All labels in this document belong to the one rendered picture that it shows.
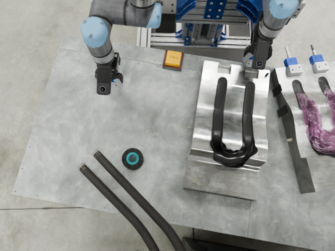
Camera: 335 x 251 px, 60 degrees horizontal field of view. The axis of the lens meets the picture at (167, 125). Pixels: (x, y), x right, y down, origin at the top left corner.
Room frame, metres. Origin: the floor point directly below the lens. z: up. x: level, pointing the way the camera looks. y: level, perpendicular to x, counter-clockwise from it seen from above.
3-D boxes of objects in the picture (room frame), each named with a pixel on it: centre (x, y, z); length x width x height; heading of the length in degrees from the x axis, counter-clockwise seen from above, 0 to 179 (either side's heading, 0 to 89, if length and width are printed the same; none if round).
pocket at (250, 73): (0.53, -0.32, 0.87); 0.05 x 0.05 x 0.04; 82
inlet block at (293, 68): (0.61, -0.49, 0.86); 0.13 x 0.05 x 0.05; 9
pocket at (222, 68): (0.55, -0.22, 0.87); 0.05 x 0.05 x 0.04; 82
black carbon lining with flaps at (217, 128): (0.33, -0.24, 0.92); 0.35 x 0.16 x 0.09; 172
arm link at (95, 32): (0.50, 0.22, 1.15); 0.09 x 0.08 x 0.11; 175
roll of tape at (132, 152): (0.19, 0.13, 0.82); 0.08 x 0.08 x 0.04
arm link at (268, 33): (0.62, -0.34, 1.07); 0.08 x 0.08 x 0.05
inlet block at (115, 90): (0.52, 0.22, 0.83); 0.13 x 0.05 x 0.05; 176
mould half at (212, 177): (0.32, -0.23, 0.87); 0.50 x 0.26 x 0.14; 172
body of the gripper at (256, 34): (0.63, -0.34, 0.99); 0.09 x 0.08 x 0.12; 173
